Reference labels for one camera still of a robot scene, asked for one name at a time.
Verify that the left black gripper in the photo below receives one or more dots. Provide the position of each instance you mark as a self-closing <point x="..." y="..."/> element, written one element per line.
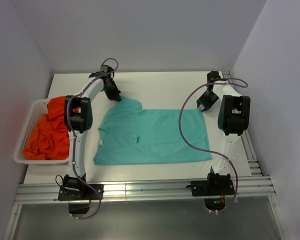
<point x="115" y="96"/>

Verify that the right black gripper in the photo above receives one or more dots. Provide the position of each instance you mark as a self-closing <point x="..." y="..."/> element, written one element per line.
<point x="201" y="100"/>

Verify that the teal t-shirt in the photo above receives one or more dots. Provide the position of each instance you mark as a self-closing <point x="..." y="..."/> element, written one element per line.
<point x="132" y="135"/>

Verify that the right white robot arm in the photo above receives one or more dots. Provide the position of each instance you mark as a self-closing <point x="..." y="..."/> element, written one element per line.
<point x="233" y="119"/>

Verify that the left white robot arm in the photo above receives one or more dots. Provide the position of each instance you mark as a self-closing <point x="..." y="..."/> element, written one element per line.
<point x="78" y="118"/>

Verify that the orange t-shirt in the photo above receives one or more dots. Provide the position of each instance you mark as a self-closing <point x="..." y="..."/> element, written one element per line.
<point x="50" y="137"/>

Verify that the white plastic basket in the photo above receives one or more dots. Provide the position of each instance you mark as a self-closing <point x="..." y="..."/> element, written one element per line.
<point x="36" y="111"/>

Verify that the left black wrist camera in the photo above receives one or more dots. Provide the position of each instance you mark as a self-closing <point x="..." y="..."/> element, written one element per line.
<point x="104" y="71"/>

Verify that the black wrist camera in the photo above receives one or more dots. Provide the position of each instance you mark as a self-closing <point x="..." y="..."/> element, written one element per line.
<point x="213" y="78"/>
<point x="104" y="71"/>

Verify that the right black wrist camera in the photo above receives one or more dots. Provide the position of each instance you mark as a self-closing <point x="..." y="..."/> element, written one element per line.
<point x="213" y="78"/>

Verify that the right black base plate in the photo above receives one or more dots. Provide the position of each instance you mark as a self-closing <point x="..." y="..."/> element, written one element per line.
<point x="205" y="188"/>

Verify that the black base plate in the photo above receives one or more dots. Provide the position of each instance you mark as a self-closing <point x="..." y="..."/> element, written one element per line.
<point x="83" y="193"/>
<point x="205" y="188"/>

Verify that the right side aluminium rail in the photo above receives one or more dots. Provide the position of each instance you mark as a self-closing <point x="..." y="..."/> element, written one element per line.
<point x="256" y="214"/>

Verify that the aluminium rail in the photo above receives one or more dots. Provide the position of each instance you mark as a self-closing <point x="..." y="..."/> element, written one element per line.
<point x="256" y="214"/>
<point x="148" y="190"/>

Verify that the front aluminium rail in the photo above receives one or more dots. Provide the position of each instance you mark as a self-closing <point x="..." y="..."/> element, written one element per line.
<point x="148" y="190"/>

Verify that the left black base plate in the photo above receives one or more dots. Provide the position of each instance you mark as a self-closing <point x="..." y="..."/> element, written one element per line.
<point x="83" y="193"/>

